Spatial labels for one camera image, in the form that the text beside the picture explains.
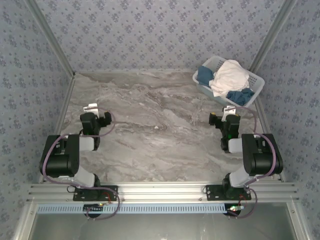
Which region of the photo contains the aluminium lower frame strut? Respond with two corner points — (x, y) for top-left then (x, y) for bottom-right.
(285, 201), (311, 240)
(11, 201), (39, 240)

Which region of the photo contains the white plastic laundry basket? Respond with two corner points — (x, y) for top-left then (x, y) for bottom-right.
(192, 55), (266, 109)

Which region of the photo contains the white t-shirt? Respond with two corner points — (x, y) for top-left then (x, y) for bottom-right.
(210, 59), (251, 98)

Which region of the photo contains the small controller board with LED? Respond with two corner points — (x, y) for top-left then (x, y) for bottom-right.
(83, 203), (105, 214)
(225, 204), (247, 216)

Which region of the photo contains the blue t-shirt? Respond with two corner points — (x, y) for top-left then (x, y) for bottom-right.
(196, 65), (256, 107)

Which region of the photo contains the slotted pale blue cable duct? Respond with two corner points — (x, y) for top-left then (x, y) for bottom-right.
(36, 202), (226, 215)

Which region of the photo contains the aluminium frame post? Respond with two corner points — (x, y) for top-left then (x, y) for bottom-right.
(248, 0), (299, 74)
(26, 0), (77, 77)

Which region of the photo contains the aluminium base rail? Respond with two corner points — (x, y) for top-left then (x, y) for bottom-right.
(26, 181), (300, 203)

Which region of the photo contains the red wire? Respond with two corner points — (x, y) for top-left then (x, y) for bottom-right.
(101, 191), (118, 206)
(237, 193), (251, 208)

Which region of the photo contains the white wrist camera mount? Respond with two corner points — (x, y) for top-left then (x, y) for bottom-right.
(222, 105), (237, 121)
(83, 103), (101, 118)

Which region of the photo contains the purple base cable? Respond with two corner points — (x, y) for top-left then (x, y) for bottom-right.
(226, 187), (259, 220)
(84, 187), (122, 221)

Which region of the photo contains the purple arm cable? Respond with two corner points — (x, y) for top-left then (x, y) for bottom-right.
(233, 105), (281, 187)
(40, 111), (116, 190)

